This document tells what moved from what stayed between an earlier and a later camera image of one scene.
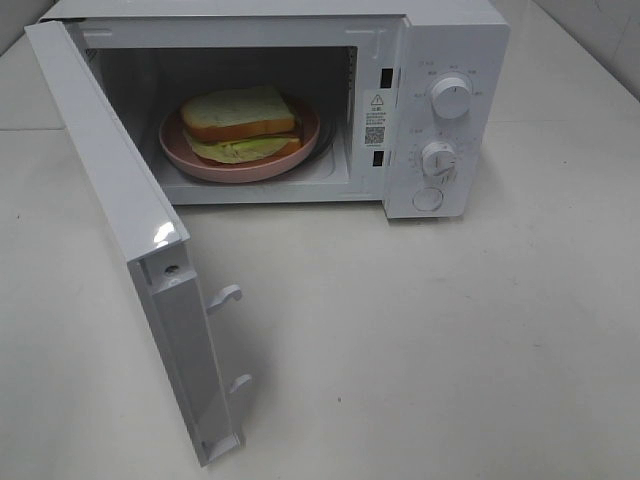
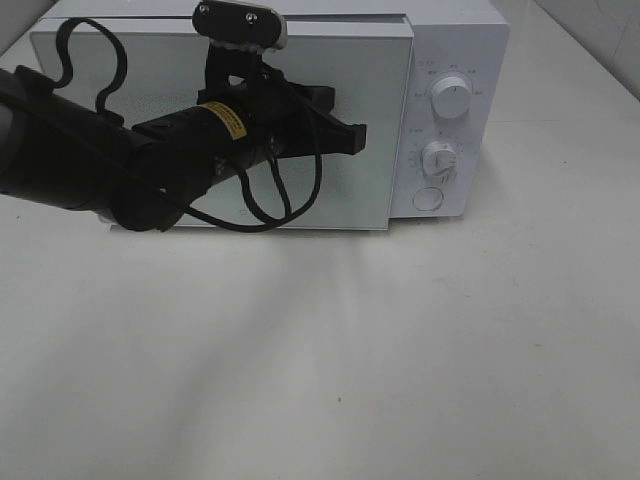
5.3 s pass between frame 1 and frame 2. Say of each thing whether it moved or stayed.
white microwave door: moved
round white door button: stayed
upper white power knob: stayed
